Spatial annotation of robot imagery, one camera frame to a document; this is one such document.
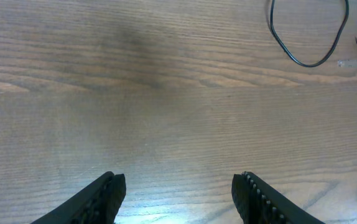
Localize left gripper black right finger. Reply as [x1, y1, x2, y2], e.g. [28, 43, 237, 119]
[231, 172, 323, 224]

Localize black USB-A cable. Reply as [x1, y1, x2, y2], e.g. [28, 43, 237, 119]
[268, 0, 350, 68]

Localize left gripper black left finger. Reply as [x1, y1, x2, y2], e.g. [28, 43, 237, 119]
[32, 171, 126, 224]

